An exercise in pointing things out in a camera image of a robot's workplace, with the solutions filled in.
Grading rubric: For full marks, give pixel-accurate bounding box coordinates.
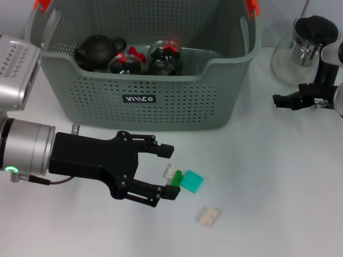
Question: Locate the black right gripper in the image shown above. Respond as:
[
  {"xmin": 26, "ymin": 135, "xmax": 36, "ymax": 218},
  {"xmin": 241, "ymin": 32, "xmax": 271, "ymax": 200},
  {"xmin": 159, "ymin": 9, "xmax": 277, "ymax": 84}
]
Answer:
[{"xmin": 272, "ymin": 83, "xmax": 338, "ymax": 111}]

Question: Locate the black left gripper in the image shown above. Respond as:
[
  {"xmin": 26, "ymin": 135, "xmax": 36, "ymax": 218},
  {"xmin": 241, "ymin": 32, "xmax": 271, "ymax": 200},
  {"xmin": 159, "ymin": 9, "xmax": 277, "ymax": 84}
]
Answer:
[{"xmin": 49, "ymin": 130, "xmax": 181, "ymax": 208}]

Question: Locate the glass jar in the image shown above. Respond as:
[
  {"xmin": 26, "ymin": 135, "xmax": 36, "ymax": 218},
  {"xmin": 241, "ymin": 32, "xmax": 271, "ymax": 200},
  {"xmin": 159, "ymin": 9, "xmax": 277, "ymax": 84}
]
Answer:
[
  {"xmin": 108, "ymin": 53, "xmax": 145, "ymax": 75},
  {"xmin": 147, "ymin": 40, "xmax": 184, "ymax": 76}
]

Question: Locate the dark red long brick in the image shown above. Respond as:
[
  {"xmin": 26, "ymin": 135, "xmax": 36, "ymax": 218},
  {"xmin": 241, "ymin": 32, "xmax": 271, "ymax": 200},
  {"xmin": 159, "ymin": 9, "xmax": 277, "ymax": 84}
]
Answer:
[{"xmin": 128, "ymin": 47, "xmax": 147, "ymax": 63}]

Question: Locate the grey perforated plastic storage bin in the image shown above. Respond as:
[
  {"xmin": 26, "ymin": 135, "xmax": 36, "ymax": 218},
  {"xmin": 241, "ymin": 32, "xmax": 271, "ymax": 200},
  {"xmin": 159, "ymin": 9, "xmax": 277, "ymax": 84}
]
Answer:
[{"xmin": 24, "ymin": 0, "xmax": 262, "ymax": 132}]

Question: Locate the small white toy brick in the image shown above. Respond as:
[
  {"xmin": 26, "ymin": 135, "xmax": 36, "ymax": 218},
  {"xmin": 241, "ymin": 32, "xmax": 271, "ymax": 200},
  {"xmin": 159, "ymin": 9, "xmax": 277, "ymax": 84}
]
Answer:
[{"xmin": 163, "ymin": 163, "xmax": 180, "ymax": 179}]

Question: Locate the green toy brick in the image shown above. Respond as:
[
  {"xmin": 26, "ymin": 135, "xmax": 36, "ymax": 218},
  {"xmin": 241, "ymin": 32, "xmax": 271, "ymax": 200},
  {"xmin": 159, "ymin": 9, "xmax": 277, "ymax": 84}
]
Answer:
[{"xmin": 169, "ymin": 170, "xmax": 185, "ymax": 187}]

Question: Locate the teal square toy brick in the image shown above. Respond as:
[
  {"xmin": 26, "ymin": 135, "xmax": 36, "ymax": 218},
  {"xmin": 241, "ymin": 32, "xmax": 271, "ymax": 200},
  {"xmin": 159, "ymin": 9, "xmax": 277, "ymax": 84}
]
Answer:
[{"xmin": 180, "ymin": 170, "xmax": 204, "ymax": 194}]

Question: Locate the translucent white toy brick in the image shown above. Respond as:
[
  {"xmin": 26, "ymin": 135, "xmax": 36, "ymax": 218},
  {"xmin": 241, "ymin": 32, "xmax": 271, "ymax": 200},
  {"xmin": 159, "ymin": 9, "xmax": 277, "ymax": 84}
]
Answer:
[{"xmin": 197, "ymin": 205, "xmax": 222, "ymax": 229}]

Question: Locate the black clay teapot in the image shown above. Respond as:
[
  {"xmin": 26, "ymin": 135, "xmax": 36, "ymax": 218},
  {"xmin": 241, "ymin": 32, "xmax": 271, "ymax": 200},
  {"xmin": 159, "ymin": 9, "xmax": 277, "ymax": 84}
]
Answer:
[{"xmin": 73, "ymin": 34, "xmax": 127, "ymax": 72}]

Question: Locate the glass pitcher black handle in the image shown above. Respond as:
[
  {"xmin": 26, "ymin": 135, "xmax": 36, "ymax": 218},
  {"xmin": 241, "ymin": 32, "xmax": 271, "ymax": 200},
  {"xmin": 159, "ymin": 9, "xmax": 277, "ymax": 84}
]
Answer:
[{"xmin": 271, "ymin": 14, "xmax": 341, "ymax": 89}]

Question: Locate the orange bin handle clip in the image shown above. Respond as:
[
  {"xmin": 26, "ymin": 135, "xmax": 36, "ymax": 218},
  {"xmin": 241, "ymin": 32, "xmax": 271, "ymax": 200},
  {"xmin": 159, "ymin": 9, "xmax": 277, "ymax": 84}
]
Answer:
[
  {"xmin": 245, "ymin": 0, "xmax": 261, "ymax": 19},
  {"xmin": 33, "ymin": 0, "xmax": 51, "ymax": 13}
]

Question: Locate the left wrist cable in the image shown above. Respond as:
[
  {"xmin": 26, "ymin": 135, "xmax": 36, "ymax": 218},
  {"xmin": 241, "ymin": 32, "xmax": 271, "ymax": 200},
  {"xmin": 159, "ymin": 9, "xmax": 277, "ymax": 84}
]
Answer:
[{"xmin": 9, "ymin": 172, "xmax": 75, "ymax": 186}]

